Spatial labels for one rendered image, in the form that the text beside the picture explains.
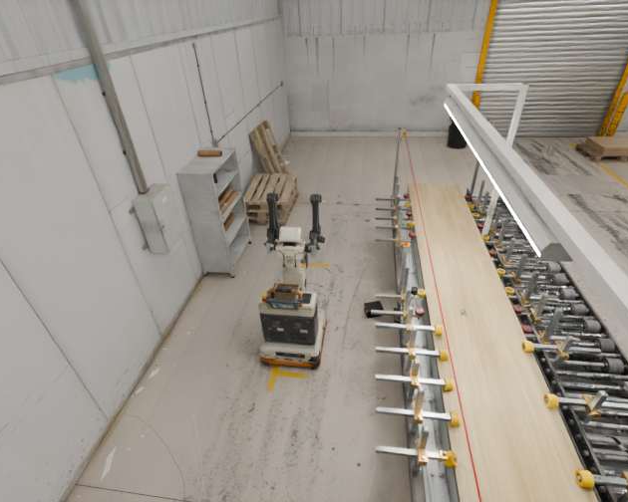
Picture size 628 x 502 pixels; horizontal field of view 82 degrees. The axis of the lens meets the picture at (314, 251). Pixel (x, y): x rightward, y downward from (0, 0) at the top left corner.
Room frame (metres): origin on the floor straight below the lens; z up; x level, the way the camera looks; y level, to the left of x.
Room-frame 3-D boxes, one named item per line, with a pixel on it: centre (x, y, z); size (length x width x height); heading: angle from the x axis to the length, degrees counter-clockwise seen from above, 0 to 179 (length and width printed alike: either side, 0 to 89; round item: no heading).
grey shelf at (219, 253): (4.44, 1.28, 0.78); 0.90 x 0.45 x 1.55; 170
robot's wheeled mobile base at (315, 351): (2.71, 0.25, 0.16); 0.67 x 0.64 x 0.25; 170
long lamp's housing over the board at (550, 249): (2.25, -1.11, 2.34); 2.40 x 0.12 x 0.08; 170
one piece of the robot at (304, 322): (2.62, 0.27, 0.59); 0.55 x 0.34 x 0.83; 80
